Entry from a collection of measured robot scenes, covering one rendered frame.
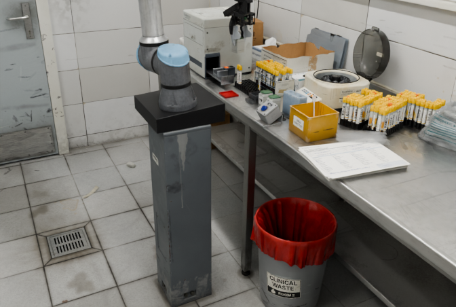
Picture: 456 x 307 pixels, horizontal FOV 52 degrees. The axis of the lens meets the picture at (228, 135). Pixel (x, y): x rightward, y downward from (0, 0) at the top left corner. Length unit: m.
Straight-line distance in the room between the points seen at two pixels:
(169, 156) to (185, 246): 0.46
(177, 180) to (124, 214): 1.06
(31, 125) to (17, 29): 0.67
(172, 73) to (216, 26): 0.64
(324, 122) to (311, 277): 0.71
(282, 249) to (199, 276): 0.46
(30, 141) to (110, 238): 1.20
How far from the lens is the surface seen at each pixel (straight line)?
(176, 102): 1.80
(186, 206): 1.98
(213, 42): 2.36
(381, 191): 1.50
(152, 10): 1.85
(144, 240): 2.69
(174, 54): 1.76
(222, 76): 2.30
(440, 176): 1.65
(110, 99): 3.69
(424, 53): 2.10
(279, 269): 2.07
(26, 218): 3.04
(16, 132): 3.61
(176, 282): 2.20
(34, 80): 3.49
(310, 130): 1.72
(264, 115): 1.82
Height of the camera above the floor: 1.62
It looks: 25 degrees down
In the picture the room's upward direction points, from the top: 1 degrees clockwise
